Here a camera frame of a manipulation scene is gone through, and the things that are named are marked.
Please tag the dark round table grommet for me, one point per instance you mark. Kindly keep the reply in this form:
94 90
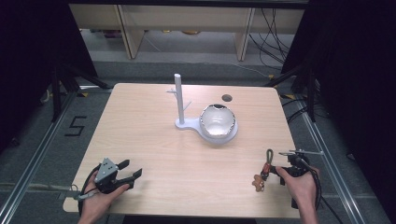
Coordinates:
227 98

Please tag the light wooden cabinet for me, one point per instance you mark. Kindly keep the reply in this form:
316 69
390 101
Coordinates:
186 18

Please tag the black metal stand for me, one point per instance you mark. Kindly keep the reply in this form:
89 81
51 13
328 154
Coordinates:
310 93
56 93

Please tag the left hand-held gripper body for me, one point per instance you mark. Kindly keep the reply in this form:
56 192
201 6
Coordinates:
106 178

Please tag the black curtain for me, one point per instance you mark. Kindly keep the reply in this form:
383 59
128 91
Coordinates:
358 77
31 62

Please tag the person's left hand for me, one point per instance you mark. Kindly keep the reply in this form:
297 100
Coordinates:
97 202

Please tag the aluminium rail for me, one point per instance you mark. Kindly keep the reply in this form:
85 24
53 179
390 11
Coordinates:
37 155
330 168

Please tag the white stand with pole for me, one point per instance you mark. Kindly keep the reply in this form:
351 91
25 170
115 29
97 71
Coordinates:
180 102

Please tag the person's right hand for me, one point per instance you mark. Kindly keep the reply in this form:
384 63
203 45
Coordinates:
299 188

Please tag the white bowl with silver rim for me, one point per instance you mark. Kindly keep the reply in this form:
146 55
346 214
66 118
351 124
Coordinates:
217 122

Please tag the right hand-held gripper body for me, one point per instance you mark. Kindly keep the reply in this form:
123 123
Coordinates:
296 166

